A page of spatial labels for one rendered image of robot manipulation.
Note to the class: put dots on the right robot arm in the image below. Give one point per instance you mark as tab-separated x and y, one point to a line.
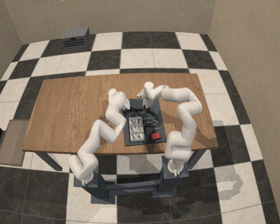
178	142

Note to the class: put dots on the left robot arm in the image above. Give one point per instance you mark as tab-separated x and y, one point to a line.
85	153

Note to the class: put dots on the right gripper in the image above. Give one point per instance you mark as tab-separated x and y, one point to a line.
147	104

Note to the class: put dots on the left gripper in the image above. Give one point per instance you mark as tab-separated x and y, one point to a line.
127	106

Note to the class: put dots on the red rectangular block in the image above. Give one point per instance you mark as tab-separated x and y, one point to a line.
155	136

